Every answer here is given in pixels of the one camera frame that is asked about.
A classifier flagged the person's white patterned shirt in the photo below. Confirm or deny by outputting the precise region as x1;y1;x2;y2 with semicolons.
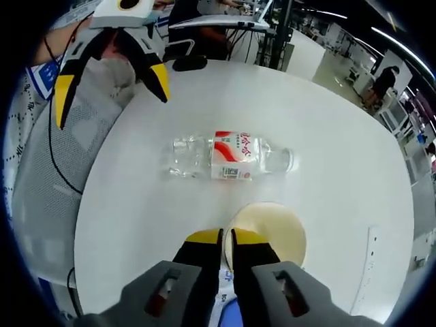
3;57;69;219

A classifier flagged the white desk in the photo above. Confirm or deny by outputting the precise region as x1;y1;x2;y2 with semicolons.
168;16;277;35

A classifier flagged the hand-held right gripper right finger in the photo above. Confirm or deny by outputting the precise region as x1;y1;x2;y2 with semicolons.
231;228;341;327

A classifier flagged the white table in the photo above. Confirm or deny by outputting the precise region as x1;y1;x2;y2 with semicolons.
73;58;416;324

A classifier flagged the grey mesh office chair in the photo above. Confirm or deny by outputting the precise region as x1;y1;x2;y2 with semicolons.
13;57;136;285

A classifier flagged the white cabinet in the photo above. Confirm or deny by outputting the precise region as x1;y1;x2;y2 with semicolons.
285;29;327;82

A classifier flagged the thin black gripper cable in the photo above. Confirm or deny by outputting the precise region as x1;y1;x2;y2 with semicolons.
43;10;84;197

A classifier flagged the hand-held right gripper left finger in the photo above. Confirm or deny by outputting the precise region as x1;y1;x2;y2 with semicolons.
112;228;224;327

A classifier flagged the clear plastic bottle red label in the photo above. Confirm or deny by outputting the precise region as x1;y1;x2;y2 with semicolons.
169;130;296;182

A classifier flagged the straight ceiling light strip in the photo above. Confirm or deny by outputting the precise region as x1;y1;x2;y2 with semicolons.
370;26;436;71

